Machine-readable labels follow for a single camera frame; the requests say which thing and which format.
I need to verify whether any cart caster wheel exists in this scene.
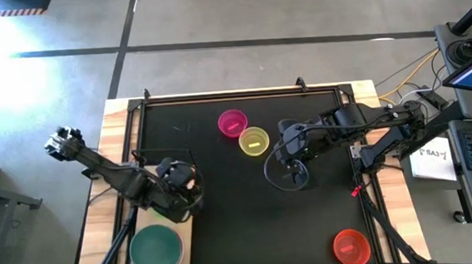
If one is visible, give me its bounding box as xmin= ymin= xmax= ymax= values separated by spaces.
xmin=452 ymin=208 xmax=469 ymax=225

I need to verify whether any pink translucent plastic bowl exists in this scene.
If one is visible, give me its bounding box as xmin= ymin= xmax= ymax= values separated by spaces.
xmin=216 ymin=108 xmax=250 ymax=139

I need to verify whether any black power strip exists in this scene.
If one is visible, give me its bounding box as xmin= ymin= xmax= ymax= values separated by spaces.
xmin=417 ymin=82 xmax=449 ymax=113

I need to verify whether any red translucent plastic bowl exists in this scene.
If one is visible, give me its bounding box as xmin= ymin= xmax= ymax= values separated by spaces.
xmin=331 ymin=227 xmax=372 ymax=264

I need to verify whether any yellow floor cable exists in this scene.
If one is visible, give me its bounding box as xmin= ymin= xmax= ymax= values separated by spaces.
xmin=375 ymin=48 xmax=443 ymax=100

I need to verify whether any black aluminium table frame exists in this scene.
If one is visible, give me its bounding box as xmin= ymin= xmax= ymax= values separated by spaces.
xmin=55 ymin=68 xmax=436 ymax=264

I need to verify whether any coiled black cable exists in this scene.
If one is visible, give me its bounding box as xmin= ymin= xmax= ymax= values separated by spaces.
xmin=445 ymin=37 xmax=472 ymax=67

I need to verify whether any white paper sheet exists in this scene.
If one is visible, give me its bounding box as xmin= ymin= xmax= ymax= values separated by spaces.
xmin=406 ymin=134 xmax=460 ymax=186

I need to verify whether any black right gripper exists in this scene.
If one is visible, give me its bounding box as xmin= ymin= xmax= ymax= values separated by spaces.
xmin=270 ymin=116 xmax=323 ymax=189

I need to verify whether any green translucent plastic bowl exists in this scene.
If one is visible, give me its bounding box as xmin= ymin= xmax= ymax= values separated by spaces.
xmin=127 ymin=222 xmax=184 ymax=264

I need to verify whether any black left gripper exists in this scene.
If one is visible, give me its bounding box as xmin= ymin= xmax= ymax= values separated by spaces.
xmin=145 ymin=154 xmax=206 ymax=227

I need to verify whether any wooden shelf board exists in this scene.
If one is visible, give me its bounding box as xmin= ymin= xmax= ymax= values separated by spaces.
xmin=119 ymin=162 xmax=203 ymax=264

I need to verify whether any white floor cable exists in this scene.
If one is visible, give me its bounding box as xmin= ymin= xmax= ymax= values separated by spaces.
xmin=395 ymin=87 xmax=435 ymax=105

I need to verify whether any yellow translucent plastic bowl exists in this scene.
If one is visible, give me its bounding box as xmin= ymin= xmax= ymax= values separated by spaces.
xmin=237 ymin=125 xmax=272 ymax=159

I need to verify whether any black table mat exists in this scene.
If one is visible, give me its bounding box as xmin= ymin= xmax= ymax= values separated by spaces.
xmin=135 ymin=88 xmax=380 ymax=264

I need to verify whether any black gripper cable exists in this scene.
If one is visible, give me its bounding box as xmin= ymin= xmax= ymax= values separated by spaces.
xmin=258 ymin=119 xmax=337 ymax=195

